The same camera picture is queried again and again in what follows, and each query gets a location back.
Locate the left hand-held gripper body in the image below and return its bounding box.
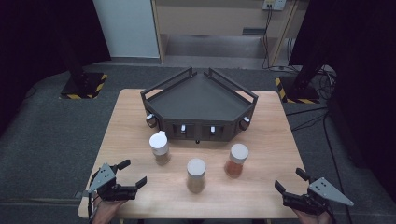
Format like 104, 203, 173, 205
88, 162, 138, 203

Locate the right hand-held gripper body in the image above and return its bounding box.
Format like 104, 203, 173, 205
282, 176, 355, 217

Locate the red spice jar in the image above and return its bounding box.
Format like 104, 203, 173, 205
224, 143, 250, 179

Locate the person's right hand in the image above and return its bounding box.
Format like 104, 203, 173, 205
292, 208, 333, 224

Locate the person's left hand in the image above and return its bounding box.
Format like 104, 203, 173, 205
92, 199, 129, 224

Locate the brown spice jar, open lid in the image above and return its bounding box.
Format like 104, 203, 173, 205
148, 130, 172, 166

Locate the tan spice jar, white lid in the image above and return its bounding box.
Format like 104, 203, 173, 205
186, 158, 207, 194

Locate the black stand with striped base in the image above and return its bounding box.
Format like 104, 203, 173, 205
275, 59, 326, 105
59, 31, 109, 101

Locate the dark grey corner rack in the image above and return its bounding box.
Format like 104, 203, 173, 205
140, 66, 260, 145

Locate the black curtain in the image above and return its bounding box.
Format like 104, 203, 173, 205
0, 0, 112, 134
289, 0, 396, 195

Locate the white panel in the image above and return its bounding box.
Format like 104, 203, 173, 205
92, 0, 161, 59

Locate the light wooden cabinet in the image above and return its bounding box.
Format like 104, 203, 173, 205
151, 0, 301, 69

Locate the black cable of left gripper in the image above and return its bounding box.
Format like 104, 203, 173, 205
87, 174, 101, 222

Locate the long black floor cable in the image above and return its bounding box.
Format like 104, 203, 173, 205
321, 111, 353, 224

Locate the bundle of black cables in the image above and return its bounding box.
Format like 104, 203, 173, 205
316, 65, 338, 101

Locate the black cable from wall socket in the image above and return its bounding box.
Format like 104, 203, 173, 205
262, 8, 274, 70

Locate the white wall socket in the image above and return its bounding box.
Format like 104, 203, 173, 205
262, 0, 287, 12

